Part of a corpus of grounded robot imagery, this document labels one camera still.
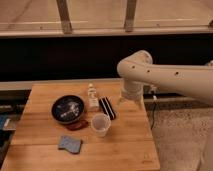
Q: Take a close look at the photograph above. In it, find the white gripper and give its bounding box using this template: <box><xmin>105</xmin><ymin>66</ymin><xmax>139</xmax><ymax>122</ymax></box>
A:
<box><xmin>118</xmin><ymin>88</ymin><xmax>143</xmax><ymax>108</ymax></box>

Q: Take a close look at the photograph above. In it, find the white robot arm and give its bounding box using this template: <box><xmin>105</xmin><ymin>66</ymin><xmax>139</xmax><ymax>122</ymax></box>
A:
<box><xmin>117</xmin><ymin>50</ymin><xmax>213</xmax><ymax>106</ymax></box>

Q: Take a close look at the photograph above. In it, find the small clear bottle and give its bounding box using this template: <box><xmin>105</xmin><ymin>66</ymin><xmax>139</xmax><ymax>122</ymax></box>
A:
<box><xmin>87</xmin><ymin>83</ymin><xmax>99</xmax><ymax>112</ymax></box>

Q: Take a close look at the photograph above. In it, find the black bowl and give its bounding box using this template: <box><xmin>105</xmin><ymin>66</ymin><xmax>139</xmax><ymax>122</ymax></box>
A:
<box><xmin>51</xmin><ymin>95</ymin><xmax>85</xmax><ymax>124</ymax></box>

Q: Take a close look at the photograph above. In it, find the blue sponge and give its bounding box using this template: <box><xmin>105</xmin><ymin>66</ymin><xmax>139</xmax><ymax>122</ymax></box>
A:
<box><xmin>58</xmin><ymin>136</ymin><xmax>82</xmax><ymax>154</ymax></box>

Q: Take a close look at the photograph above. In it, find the black cable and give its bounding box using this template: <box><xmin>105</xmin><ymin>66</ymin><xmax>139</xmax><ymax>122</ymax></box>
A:
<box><xmin>149</xmin><ymin>94</ymin><xmax>159</xmax><ymax>131</ymax></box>

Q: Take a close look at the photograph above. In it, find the right metal frame post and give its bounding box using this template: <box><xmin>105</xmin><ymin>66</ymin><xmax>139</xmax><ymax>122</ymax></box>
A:
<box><xmin>124</xmin><ymin>0</ymin><xmax>137</xmax><ymax>32</ymax></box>

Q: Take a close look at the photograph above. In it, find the metal frame post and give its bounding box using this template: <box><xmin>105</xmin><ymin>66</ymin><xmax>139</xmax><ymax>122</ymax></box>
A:
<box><xmin>56</xmin><ymin>0</ymin><xmax>72</xmax><ymax>34</ymax></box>
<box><xmin>124</xmin><ymin>0</ymin><xmax>137</xmax><ymax>32</ymax></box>

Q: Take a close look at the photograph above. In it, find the left metal frame post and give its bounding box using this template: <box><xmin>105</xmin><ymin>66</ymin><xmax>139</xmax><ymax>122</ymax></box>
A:
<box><xmin>56</xmin><ymin>0</ymin><xmax>72</xmax><ymax>34</ymax></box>

